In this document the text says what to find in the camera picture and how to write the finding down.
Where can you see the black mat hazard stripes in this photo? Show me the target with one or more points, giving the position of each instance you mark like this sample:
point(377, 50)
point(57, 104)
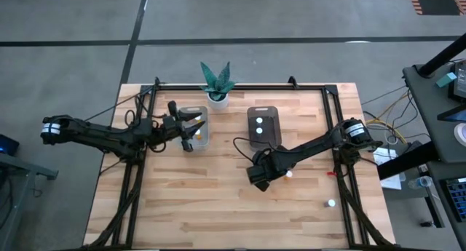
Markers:
point(437, 1)

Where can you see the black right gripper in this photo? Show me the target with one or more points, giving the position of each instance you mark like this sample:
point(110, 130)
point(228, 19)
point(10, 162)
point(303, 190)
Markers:
point(265, 169)

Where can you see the black aluminium rig frame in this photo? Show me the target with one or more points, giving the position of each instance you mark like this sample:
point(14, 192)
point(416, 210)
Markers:
point(255, 87)

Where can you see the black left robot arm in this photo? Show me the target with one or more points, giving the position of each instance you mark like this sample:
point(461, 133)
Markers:
point(102, 132)

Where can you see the black keyboard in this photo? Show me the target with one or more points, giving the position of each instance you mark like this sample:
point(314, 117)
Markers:
point(457, 200)

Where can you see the clear water bottle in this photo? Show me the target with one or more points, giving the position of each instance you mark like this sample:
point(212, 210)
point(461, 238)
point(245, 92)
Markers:
point(420, 182)

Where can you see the small black adapter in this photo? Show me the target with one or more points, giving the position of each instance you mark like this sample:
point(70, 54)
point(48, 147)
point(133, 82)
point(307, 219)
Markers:
point(426, 223)

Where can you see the white plastic bin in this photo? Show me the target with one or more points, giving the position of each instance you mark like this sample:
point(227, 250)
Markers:
point(202, 145)

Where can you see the grey metal table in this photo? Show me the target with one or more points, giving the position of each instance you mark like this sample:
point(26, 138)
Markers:
point(14, 193)

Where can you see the black device blue light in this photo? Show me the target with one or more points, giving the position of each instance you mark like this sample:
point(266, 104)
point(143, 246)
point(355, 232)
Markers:
point(7, 145)

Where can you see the teal box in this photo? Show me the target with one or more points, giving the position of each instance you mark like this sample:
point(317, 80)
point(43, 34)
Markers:
point(446, 80)

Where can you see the orange white capped pill bottle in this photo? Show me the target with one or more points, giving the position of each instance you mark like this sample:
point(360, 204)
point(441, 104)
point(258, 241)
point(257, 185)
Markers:
point(198, 134)

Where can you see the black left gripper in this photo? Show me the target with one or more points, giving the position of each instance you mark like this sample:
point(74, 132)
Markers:
point(173, 125)

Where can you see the orange bottle yellow pills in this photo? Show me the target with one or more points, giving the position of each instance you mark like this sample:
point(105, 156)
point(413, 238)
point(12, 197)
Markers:
point(288, 174)

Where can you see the snake plant in white pot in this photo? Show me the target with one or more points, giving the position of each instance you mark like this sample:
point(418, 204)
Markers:
point(217, 102)

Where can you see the black operator desk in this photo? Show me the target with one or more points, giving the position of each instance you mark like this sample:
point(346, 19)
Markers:
point(429, 109)

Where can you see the white tape roll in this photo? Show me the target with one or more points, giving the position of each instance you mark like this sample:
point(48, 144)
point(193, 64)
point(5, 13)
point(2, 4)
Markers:
point(461, 134)

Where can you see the white paper sheets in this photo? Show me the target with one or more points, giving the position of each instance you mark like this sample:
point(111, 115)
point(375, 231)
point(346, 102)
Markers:
point(391, 182)

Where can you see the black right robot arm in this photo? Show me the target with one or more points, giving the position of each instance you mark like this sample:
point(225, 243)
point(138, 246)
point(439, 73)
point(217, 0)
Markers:
point(313, 145)

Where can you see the grey plastic bin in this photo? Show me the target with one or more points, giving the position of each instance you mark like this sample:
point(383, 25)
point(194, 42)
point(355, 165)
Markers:
point(271, 134)

